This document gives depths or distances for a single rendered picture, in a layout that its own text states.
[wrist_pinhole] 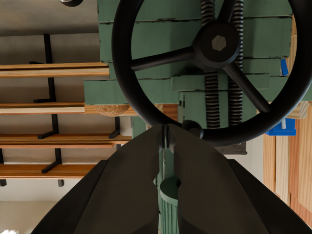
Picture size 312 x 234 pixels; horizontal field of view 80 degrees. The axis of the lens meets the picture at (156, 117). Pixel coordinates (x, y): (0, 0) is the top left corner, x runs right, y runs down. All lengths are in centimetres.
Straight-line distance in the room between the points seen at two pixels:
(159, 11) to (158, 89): 17
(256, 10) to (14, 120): 364
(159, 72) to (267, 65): 25
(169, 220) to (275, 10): 64
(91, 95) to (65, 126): 286
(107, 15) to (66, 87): 280
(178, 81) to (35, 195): 381
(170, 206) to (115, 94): 39
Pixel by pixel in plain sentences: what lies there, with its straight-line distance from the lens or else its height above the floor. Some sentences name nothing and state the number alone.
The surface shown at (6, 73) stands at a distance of 316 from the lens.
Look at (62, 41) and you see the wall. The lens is 335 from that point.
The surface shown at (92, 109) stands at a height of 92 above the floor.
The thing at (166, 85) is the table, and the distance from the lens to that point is 45.
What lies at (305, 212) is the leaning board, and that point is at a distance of 237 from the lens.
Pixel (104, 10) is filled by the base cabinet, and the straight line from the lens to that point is 51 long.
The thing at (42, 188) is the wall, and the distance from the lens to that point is 390.
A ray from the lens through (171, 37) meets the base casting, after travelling 47.
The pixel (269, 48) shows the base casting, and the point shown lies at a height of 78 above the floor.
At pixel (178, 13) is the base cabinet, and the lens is 49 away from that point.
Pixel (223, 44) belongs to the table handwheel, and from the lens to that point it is 27.
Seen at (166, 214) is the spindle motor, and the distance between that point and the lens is 70.
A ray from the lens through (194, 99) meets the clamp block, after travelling 36.
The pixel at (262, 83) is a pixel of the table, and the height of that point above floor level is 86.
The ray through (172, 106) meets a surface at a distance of 53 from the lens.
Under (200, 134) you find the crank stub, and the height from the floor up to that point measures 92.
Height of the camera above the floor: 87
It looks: 8 degrees up
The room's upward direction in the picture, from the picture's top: 179 degrees clockwise
